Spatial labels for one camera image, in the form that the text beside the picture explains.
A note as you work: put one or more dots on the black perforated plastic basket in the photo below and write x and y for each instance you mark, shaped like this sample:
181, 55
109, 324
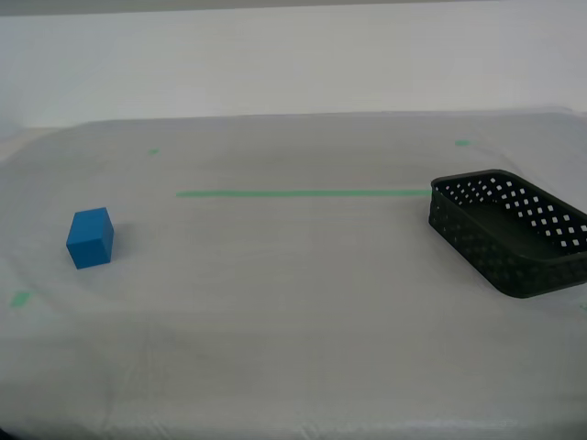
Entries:
477, 247

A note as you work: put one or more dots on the long green tape strip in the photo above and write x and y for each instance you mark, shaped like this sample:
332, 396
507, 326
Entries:
298, 193

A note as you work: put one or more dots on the blue rectangular block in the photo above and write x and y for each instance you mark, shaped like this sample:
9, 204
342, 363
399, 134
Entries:
89, 240

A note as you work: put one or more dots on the white table cloth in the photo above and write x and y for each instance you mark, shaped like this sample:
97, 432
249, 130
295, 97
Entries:
293, 321

